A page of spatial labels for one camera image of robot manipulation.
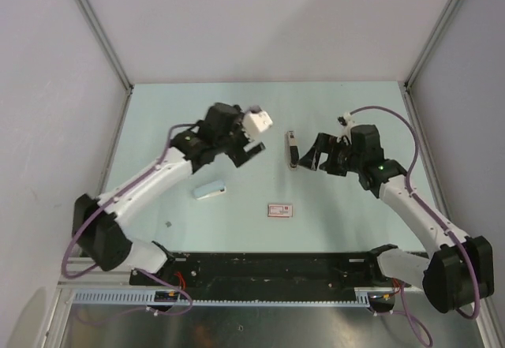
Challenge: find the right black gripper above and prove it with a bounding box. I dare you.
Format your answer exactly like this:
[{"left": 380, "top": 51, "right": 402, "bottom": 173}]
[{"left": 297, "top": 133, "right": 363, "bottom": 177}]

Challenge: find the black staple remover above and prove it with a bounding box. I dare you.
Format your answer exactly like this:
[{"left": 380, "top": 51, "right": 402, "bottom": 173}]
[{"left": 285, "top": 130, "right": 300, "bottom": 170}]

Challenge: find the light blue stapler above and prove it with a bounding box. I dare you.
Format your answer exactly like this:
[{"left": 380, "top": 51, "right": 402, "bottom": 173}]
[{"left": 193, "top": 180, "right": 226, "bottom": 200}]

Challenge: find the red staple box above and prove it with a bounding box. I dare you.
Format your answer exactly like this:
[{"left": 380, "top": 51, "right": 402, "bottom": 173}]
[{"left": 267, "top": 204, "right": 294, "bottom": 218}]

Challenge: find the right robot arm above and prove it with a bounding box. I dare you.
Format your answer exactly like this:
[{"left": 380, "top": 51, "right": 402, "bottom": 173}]
[{"left": 297, "top": 125, "right": 495, "bottom": 313}]

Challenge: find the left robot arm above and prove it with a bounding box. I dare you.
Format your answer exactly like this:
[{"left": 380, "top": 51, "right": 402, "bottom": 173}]
[{"left": 71, "top": 103, "right": 273, "bottom": 285}]

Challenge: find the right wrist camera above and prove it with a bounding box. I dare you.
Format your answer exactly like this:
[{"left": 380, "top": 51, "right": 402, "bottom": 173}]
[{"left": 337, "top": 112, "right": 356, "bottom": 135}]

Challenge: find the grey cable duct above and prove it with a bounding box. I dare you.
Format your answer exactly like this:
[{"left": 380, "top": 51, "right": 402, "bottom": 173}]
[{"left": 73, "top": 287, "right": 372, "bottom": 308}]

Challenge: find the right aluminium frame post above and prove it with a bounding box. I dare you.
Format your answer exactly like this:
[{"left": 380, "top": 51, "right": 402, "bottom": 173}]
[{"left": 403, "top": 0, "right": 464, "bottom": 90}]

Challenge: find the aluminium frame post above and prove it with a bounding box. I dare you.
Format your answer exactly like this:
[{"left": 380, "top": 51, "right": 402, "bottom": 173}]
[
  {"left": 403, "top": 0, "right": 464, "bottom": 90},
  {"left": 74, "top": 0, "right": 133, "bottom": 93}
]

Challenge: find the left aluminium frame post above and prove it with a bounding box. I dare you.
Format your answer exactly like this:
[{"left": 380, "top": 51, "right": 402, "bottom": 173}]
[{"left": 74, "top": 0, "right": 133, "bottom": 93}]

